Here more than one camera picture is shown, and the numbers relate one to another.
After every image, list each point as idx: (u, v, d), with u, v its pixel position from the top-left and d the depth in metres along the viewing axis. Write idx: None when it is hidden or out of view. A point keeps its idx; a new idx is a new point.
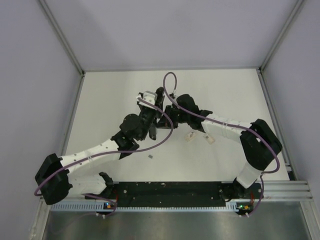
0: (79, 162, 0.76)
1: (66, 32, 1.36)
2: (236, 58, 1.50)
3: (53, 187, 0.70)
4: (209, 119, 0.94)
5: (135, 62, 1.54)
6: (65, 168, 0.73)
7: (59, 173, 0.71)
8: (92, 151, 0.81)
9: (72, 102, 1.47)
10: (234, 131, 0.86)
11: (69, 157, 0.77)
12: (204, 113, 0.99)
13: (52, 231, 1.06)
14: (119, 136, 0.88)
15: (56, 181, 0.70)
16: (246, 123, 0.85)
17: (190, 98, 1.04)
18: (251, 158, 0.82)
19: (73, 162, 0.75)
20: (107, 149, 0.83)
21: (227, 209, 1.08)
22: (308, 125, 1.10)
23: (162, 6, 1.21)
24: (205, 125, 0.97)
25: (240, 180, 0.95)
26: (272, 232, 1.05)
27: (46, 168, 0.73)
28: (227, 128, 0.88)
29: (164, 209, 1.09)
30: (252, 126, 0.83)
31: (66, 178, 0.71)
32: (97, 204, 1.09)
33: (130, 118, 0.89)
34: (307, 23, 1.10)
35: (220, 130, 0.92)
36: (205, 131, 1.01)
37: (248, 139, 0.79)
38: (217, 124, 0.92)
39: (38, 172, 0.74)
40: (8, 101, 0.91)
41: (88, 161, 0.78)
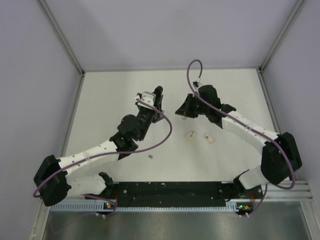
0: (77, 164, 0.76)
1: (66, 32, 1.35)
2: (236, 58, 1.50)
3: (51, 188, 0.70)
4: (231, 117, 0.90)
5: (135, 62, 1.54)
6: (64, 169, 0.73)
7: (57, 175, 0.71)
8: (90, 152, 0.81)
9: (72, 102, 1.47)
10: (257, 137, 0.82)
11: (67, 159, 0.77)
12: (227, 108, 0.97)
13: (52, 231, 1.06)
14: (117, 137, 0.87)
15: (54, 183, 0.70)
16: (272, 133, 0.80)
17: (214, 92, 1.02)
18: (266, 169, 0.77)
19: (71, 163, 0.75)
20: (105, 150, 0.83)
21: (227, 209, 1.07)
22: (309, 125, 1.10)
23: (162, 6, 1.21)
24: (225, 122, 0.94)
25: (243, 181, 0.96)
26: (272, 232, 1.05)
27: (44, 169, 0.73)
28: (250, 132, 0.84)
29: (164, 209, 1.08)
30: (278, 138, 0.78)
31: (64, 180, 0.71)
32: (97, 204, 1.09)
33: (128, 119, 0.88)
34: (307, 23, 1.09)
35: (241, 131, 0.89)
36: (223, 127, 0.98)
37: (271, 151, 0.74)
38: (239, 124, 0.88)
39: (36, 174, 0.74)
40: (8, 101, 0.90)
41: (86, 162, 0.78)
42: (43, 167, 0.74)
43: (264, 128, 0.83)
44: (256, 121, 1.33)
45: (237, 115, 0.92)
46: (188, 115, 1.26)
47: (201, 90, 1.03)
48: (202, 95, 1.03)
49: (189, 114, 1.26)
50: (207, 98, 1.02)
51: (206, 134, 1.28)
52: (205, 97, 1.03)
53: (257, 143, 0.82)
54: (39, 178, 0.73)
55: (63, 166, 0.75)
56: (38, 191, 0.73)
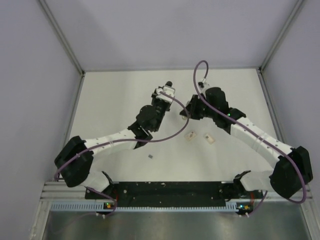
0: (101, 145, 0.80)
1: (66, 32, 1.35)
2: (236, 59, 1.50)
3: (77, 167, 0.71)
4: (242, 125, 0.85)
5: (135, 62, 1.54)
6: (90, 149, 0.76)
7: (84, 154, 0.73)
8: (113, 137, 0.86)
9: (72, 102, 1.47)
10: (269, 150, 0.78)
11: (92, 140, 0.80)
12: (235, 112, 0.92)
13: (52, 231, 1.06)
14: (135, 126, 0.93)
15: (81, 161, 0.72)
16: (285, 146, 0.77)
17: (223, 95, 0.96)
18: (276, 183, 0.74)
19: (96, 144, 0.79)
20: (125, 136, 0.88)
21: (227, 209, 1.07)
22: (309, 125, 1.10)
23: (162, 6, 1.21)
24: (234, 128, 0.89)
25: (244, 183, 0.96)
26: (272, 232, 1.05)
27: (69, 149, 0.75)
28: (262, 143, 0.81)
29: (164, 209, 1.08)
30: (292, 152, 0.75)
31: (90, 159, 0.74)
32: (97, 204, 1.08)
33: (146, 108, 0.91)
34: (308, 23, 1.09)
35: (251, 141, 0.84)
36: (230, 133, 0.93)
37: (284, 167, 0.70)
38: (250, 134, 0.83)
39: (58, 154, 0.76)
40: (8, 101, 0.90)
41: (109, 145, 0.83)
42: (67, 147, 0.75)
43: (276, 140, 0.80)
44: (256, 121, 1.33)
45: (247, 122, 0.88)
46: (193, 117, 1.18)
47: (209, 93, 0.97)
48: (209, 98, 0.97)
49: (194, 117, 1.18)
50: (215, 102, 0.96)
51: (206, 134, 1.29)
52: (212, 101, 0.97)
53: (269, 155, 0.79)
54: (63, 158, 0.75)
55: (88, 145, 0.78)
56: (61, 171, 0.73)
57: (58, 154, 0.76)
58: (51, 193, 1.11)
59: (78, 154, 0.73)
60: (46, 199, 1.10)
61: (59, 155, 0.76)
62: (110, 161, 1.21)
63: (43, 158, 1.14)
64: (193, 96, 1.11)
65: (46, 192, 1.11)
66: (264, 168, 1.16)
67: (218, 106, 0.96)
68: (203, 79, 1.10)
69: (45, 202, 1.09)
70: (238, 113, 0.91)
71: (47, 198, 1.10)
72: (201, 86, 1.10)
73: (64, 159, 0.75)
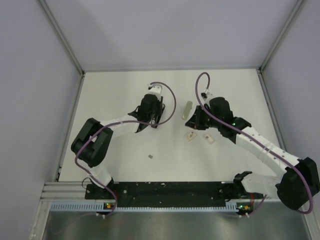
0: (115, 124, 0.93)
1: (66, 32, 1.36)
2: (236, 59, 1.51)
3: (100, 142, 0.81)
4: (248, 135, 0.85)
5: (135, 62, 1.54)
6: (107, 126, 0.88)
7: (103, 130, 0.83)
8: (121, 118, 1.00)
9: (72, 102, 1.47)
10: (276, 162, 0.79)
11: (106, 121, 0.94)
12: (239, 121, 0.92)
13: (52, 231, 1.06)
14: (134, 114, 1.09)
15: (103, 136, 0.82)
16: (292, 157, 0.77)
17: (226, 105, 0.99)
18: (283, 194, 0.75)
19: (111, 123, 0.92)
20: (130, 119, 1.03)
21: (227, 209, 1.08)
22: (309, 125, 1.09)
23: (162, 6, 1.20)
24: (239, 138, 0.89)
25: (245, 184, 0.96)
26: (272, 232, 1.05)
27: (88, 128, 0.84)
28: (268, 154, 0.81)
29: (164, 209, 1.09)
30: (299, 164, 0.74)
31: (110, 133, 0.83)
32: (97, 204, 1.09)
33: (149, 95, 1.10)
34: (307, 23, 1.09)
35: (257, 151, 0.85)
36: (236, 143, 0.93)
37: (292, 179, 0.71)
38: (256, 144, 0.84)
39: (75, 140, 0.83)
40: (8, 100, 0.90)
41: (120, 125, 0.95)
42: (85, 129, 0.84)
43: (283, 151, 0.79)
44: (256, 121, 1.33)
45: (253, 132, 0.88)
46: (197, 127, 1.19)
47: (213, 103, 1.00)
48: (214, 108, 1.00)
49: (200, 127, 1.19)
50: (219, 112, 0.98)
51: (206, 135, 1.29)
52: (217, 112, 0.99)
53: (276, 167, 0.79)
54: (82, 138, 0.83)
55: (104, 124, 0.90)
56: (82, 153, 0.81)
57: (76, 137, 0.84)
58: (51, 193, 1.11)
59: (98, 131, 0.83)
60: (46, 199, 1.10)
61: (77, 138, 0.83)
62: (111, 161, 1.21)
63: (43, 158, 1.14)
64: (197, 107, 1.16)
65: (46, 192, 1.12)
66: (263, 166, 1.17)
67: (223, 115, 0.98)
68: (206, 90, 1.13)
69: (45, 202, 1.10)
70: (243, 121, 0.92)
71: (47, 198, 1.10)
72: (204, 97, 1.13)
73: (83, 139, 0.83)
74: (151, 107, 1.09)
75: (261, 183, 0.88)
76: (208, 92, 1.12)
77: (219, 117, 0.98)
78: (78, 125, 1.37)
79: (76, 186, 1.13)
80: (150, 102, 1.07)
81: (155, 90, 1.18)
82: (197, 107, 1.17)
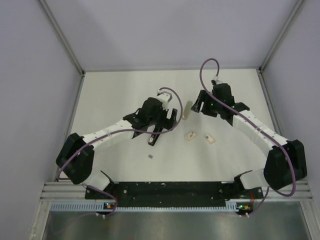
0: (100, 138, 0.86)
1: (67, 32, 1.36)
2: (236, 59, 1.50)
3: (79, 163, 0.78)
4: (243, 116, 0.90)
5: (135, 62, 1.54)
6: (90, 143, 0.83)
7: (84, 149, 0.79)
8: (110, 129, 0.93)
9: (73, 102, 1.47)
10: (265, 140, 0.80)
11: (90, 135, 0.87)
12: (240, 105, 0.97)
13: (52, 231, 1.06)
14: (130, 117, 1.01)
15: (83, 156, 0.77)
16: (282, 138, 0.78)
17: (229, 90, 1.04)
18: (268, 173, 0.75)
19: (95, 138, 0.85)
20: (123, 126, 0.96)
21: (227, 209, 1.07)
22: (309, 125, 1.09)
23: (163, 6, 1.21)
24: (236, 120, 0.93)
25: (243, 180, 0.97)
26: (272, 232, 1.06)
27: (70, 145, 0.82)
28: (259, 134, 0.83)
29: (164, 209, 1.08)
30: (287, 144, 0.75)
31: (91, 153, 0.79)
32: (97, 204, 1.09)
33: (152, 99, 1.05)
34: (308, 23, 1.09)
35: (250, 131, 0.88)
36: (233, 124, 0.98)
37: (276, 156, 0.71)
38: (250, 125, 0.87)
39: (59, 154, 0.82)
40: (8, 100, 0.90)
41: (108, 137, 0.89)
42: (67, 145, 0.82)
43: (274, 132, 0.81)
44: None
45: (249, 115, 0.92)
46: (204, 113, 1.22)
47: (215, 86, 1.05)
48: (216, 92, 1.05)
49: (206, 113, 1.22)
50: (221, 95, 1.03)
51: (206, 134, 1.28)
52: (218, 94, 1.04)
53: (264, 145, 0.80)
54: (65, 155, 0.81)
55: (87, 140, 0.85)
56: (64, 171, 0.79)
57: (60, 153, 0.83)
58: (51, 193, 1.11)
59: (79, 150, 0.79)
60: (46, 199, 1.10)
61: (60, 154, 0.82)
62: (111, 161, 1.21)
63: (43, 158, 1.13)
64: (202, 92, 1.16)
65: (46, 192, 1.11)
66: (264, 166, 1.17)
67: (223, 99, 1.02)
68: (216, 77, 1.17)
69: (45, 202, 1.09)
70: (242, 106, 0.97)
71: (47, 198, 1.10)
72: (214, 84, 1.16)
73: (66, 156, 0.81)
74: (153, 111, 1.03)
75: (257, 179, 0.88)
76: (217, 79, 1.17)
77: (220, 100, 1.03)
78: (78, 125, 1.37)
79: (76, 186, 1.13)
80: (153, 106, 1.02)
81: (163, 97, 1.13)
82: (202, 91, 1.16)
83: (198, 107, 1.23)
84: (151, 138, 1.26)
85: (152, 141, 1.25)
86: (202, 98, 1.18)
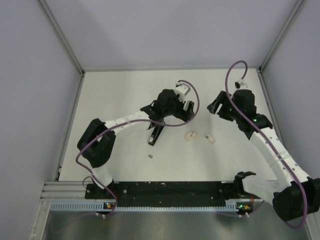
0: (120, 125, 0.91)
1: (66, 32, 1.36)
2: (236, 59, 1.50)
3: (101, 146, 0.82)
4: (265, 137, 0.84)
5: (135, 62, 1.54)
6: (111, 128, 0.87)
7: (106, 133, 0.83)
8: (130, 117, 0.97)
9: (73, 102, 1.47)
10: (284, 172, 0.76)
11: (111, 121, 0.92)
12: (262, 118, 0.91)
13: (52, 231, 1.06)
14: (147, 108, 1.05)
15: (106, 139, 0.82)
16: (302, 174, 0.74)
17: (252, 99, 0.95)
18: (278, 202, 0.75)
19: (115, 125, 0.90)
20: (140, 116, 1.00)
21: (227, 209, 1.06)
22: (309, 125, 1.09)
23: (163, 6, 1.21)
24: (255, 137, 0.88)
25: (245, 183, 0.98)
26: (271, 232, 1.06)
27: (92, 130, 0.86)
28: (279, 162, 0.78)
29: (164, 209, 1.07)
30: (306, 182, 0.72)
31: (112, 137, 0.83)
32: (97, 204, 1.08)
33: (167, 91, 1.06)
34: (307, 23, 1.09)
35: (268, 155, 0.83)
36: (250, 139, 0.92)
37: (293, 194, 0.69)
38: (271, 149, 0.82)
39: (81, 138, 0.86)
40: (8, 100, 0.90)
41: (127, 125, 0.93)
42: (89, 130, 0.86)
43: (296, 164, 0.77)
44: None
45: (270, 134, 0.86)
46: (220, 116, 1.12)
47: (238, 93, 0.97)
48: (238, 99, 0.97)
49: (221, 116, 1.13)
50: (243, 103, 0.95)
51: (206, 134, 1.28)
52: (240, 102, 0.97)
53: (282, 177, 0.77)
54: (87, 139, 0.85)
55: (109, 126, 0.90)
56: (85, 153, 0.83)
57: (82, 137, 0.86)
58: (51, 193, 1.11)
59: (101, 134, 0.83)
60: (46, 199, 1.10)
61: (82, 138, 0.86)
62: (111, 161, 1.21)
63: (43, 158, 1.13)
64: (222, 93, 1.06)
65: (46, 192, 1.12)
66: (264, 166, 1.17)
67: (245, 108, 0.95)
68: (240, 80, 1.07)
69: (45, 202, 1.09)
70: (265, 120, 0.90)
71: (47, 198, 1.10)
72: (237, 86, 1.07)
73: (88, 140, 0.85)
74: (168, 104, 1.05)
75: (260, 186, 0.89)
76: (242, 82, 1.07)
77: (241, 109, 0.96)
78: (78, 125, 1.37)
79: (76, 185, 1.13)
80: (168, 98, 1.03)
81: (180, 89, 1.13)
82: (222, 92, 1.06)
83: (215, 108, 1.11)
84: (151, 138, 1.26)
85: (152, 141, 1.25)
86: (220, 99, 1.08)
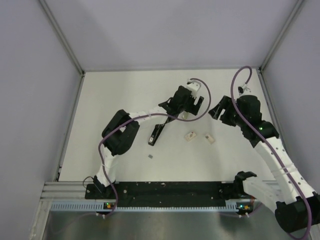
0: (142, 117, 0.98)
1: (67, 33, 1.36)
2: (236, 59, 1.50)
3: (127, 134, 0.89)
4: (271, 148, 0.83)
5: (135, 62, 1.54)
6: (135, 119, 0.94)
7: (132, 123, 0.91)
8: (150, 111, 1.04)
9: (73, 102, 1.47)
10: (290, 186, 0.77)
11: (134, 113, 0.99)
12: (267, 125, 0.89)
13: (52, 231, 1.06)
14: (165, 104, 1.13)
15: (130, 129, 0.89)
16: (308, 188, 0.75)
17: (257, 105, 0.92)
18: (280, 214, 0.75)
19: (138, 116, 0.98)
20: (159, 111, 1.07)
21: (227, 209, 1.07)
22: (310, 125, 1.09)
23: (163, 6, 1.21)
24: (261, 147, 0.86)
25: (245, 184, 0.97)
26: (271, 232, 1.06)
27: (118, 119, 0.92)
28: (284, 176, 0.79)
29: (164, 209, 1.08)
30: (312, 197, 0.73)
31: (136, 127, 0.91)
32: (97, 204, 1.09)
33: (183, 88, 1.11)
34: (307, 23, 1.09)
35: (274, 167, 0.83)
36: (254, 147, 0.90)
37: (298, 209, 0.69)
38: (277, 161, 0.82)
39: (107, 126, 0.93)
40: (8, 100, 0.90)
41: (148, 117, 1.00)
42: (115, 119, 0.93)
43: (301, 178, 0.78)
44: None
45: (275, 144, 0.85)
46: (223, 121, 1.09)
47: (243, 99, 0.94)
48: (243, 105, 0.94)
49: (225, 122, 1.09)
50: (248, 110, 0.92)
51: (206, 134, 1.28)
52: (245, 109, 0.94)
53: (287, 191, 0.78)
54: (112, 128, 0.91)
55: (132, 116, 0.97)
56: (110, 140, 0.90)
57: (107, 126, 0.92)
58: (51, 193, 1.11)
59: (127, 123, 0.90)
60: (46, 199, 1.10)
61: (107, 127, 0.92)
62: None
63: (43, 158, 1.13)
64: (225, 98, 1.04)
65: (46, 192, 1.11)
66: (264, 166, 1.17)
67: (250, 115, 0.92)
68: (243, 84, 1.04)
69: (45, 202, 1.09)
70: (270, 128, 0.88)
71: (47, 198, 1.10)
72: (240, 91, 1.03)
73: (112, 129, 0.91)
74: (184, 100, 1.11)
75: (261, 191, 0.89)
76: (245, 87, 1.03)
77: (246, 116, 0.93)
78: (78, 125, 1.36)
79: (76, 185, 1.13)
80: (184, 96, 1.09)
81: (192, 86, 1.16)
82: (225, 97, 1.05)
83: (217, 113, 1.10)
84: (151, 138, 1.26)
85: (152, 141, 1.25)
86: (223, 104, 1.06)
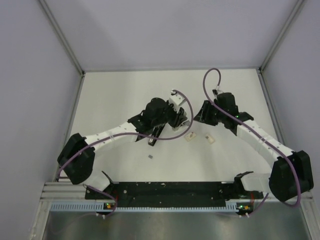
0: (102, 141, 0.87)
1: (66, 32, 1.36)
2: (236, 59, 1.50)
3: (79, 164, 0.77)
4: (247, 126, 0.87)
5: (135, 62, 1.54)
6: (92, 145, 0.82)
7: (85, 151, 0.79)
8: (113, 131, 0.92)
9: (73, 102, 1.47)
10: (270, 151, 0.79)
11: (93, 137, 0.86)
12: (244, 116, 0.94)
13: (52, 231, 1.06)
14: (135, 119, 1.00)
15: (84, 157, 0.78)
16: (287, 149, 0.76)
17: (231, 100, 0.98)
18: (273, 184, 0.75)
19: (96, 140, 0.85)
20: (126, 130, 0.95)
21: (227, 209, 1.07)
22: (309, 125, 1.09)
23: (163, 6, 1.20)
24: (240, 130, 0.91)
25: (244, 182, 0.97)
26: (271, 232, 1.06)
27: (71, 146, 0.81)
28: (263, 144, 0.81)
29: (164, 209, 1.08)
30: (292, 155, 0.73)
31: (91, 155, 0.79)
32: (97, 204, 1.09)
33: (157, 101, 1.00)
34: (307, 23, 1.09)
35: (254, 141, 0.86)
36: (237, 134, 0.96)
37: (281, 168, 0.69)
38: (254, 135, 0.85)
39: (61, 153, 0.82)
40: (8, 100, 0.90)
41: (110, 139, 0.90)
42: (68, 146, 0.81)
43: (279, 143, 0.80)
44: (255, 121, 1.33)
45: (253, 124, 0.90)
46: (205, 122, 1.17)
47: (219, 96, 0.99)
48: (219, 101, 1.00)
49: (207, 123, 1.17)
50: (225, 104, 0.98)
51: (206, 135, 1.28)
52: (222, 105, 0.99)
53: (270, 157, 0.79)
54: (66, 155, 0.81)
55: (89, 142, 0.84)
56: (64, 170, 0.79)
57: (61, 153, 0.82)
58: (51, 193, 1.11)
59: (80, 152, 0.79)
60: (46, 199, 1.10)
61: (61, 154, 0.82)
62: (111, 161, 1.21)
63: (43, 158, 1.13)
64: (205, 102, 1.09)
65: (46, 192, 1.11)
66: (264, 166, 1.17)
67: (227, 108, 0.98)
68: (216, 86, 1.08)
69: (45, 202, 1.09)
70: (246, 116, 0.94)
71: (47, 198, 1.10)
72: (214, 93, 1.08)
73: (67, 156, 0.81)
74: (157, 114, 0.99)
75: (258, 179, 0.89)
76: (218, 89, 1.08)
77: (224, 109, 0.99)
78: (78, 125, 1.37)
79: (77, 185, 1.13)
80: (156, 110, 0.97)
81: (175, 99, 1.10)
82: (204, 102, 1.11)
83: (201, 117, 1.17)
84: (151, 138, 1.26)
85: (152, 141, 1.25)
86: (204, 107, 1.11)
